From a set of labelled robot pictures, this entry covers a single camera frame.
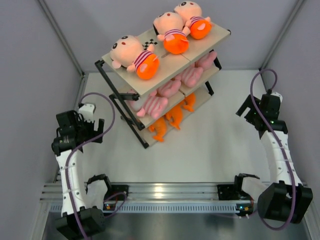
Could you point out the pink striped frog plush front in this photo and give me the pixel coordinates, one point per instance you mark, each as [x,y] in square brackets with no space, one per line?
[152,106]

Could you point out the pink striped frog plush back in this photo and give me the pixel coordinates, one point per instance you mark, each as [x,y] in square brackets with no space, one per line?
[190,76]

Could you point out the slotted cable duct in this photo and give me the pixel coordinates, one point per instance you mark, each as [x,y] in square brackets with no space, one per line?
[181,207]

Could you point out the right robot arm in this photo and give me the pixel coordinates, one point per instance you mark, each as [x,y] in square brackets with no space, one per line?
[286,198]

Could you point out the black-haired boy doll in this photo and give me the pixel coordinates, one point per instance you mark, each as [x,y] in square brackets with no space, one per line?
[128,52]

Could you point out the pink striped frog plush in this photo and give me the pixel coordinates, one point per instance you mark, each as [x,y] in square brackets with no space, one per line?
[207,60]
[190,76]
[168,89]
[152,106]

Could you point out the boy doll on shelf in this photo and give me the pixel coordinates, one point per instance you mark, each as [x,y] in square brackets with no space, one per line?
[192,15]

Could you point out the beige three-tier shelf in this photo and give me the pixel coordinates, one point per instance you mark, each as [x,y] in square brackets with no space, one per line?
[160,76]

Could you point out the orange shark plush under shelf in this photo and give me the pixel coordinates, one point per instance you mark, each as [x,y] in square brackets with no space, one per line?
[160,129]

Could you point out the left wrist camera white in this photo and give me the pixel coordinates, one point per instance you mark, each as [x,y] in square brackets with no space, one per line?
[87,110]

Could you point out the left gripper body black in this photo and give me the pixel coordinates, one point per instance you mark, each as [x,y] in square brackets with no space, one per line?
[86,128]

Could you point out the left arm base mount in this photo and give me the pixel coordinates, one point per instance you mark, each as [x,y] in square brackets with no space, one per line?
[117,192]

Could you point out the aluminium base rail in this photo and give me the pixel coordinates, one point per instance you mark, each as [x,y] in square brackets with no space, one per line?
[177,191]

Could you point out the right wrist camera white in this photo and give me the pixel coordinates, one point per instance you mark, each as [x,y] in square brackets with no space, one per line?
[278,95]

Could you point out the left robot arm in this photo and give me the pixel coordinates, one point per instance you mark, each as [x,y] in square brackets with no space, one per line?
[82,201]

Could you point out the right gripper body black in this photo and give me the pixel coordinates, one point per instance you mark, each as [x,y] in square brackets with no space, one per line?
[252,116]

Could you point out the orange shark plush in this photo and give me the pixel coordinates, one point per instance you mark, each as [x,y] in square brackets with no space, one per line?
[160,129]
[189,102]

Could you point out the boy doll orange shorts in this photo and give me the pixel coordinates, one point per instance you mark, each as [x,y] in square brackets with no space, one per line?
[170,29]

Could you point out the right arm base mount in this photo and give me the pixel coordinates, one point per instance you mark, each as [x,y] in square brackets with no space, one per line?
[229,192]

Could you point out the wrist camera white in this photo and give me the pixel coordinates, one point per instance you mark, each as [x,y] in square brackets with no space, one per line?
[278,95]
[87,110]

